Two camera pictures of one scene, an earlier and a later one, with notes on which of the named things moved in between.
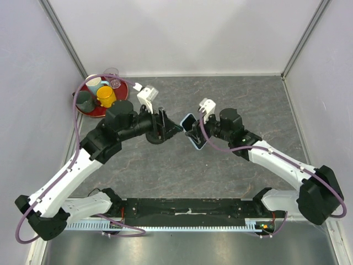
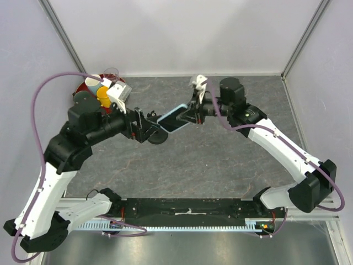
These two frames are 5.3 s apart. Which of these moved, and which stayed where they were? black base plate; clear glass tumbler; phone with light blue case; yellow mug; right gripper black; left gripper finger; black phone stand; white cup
Moved: phone with light blue case; right gripper black; left gripper finger
Stayed: white cup; yellow mug; black phone stand; clear glass tumbler; black base plate
